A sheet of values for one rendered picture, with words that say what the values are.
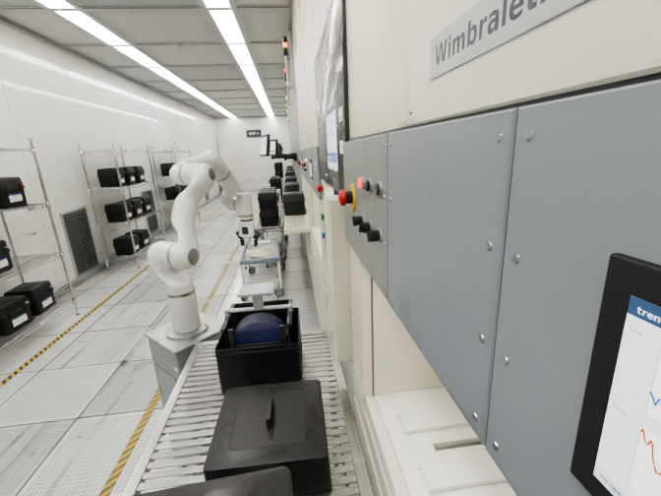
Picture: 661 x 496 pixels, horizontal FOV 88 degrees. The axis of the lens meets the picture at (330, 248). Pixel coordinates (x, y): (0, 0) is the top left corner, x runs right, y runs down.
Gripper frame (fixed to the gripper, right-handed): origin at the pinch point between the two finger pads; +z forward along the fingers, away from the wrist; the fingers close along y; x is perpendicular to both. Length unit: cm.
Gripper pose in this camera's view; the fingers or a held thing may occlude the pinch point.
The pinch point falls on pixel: (249, 244)
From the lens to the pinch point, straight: 214.4
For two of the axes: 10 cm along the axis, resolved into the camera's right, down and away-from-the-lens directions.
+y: 9.5, 0.4, -3.1
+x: 3.1, -2.7, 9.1
